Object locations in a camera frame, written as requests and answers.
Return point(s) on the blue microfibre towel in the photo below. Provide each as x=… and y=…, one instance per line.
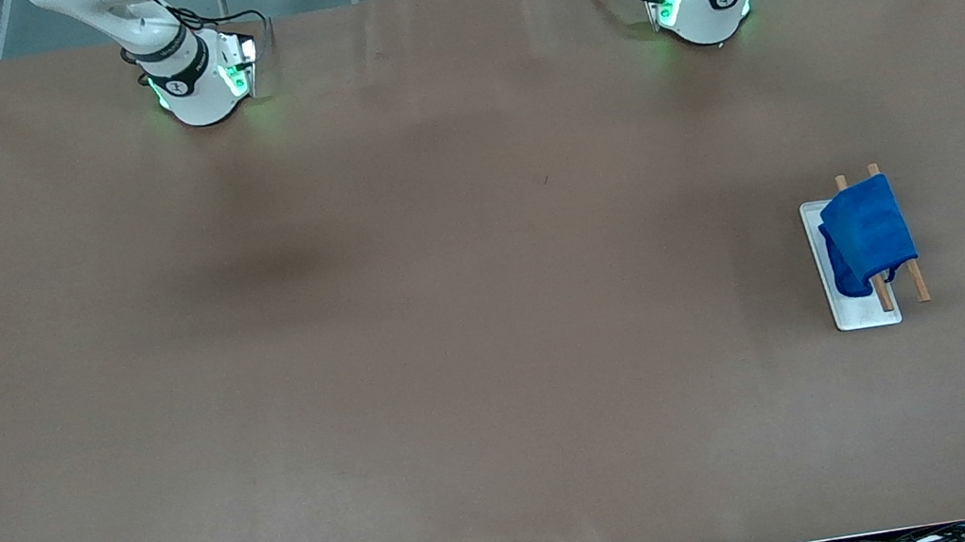
x=868, y=228

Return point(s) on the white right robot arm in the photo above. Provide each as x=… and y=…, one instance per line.
x=198, y=93

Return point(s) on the white rack base plate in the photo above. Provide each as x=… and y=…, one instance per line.
x=857, y=312

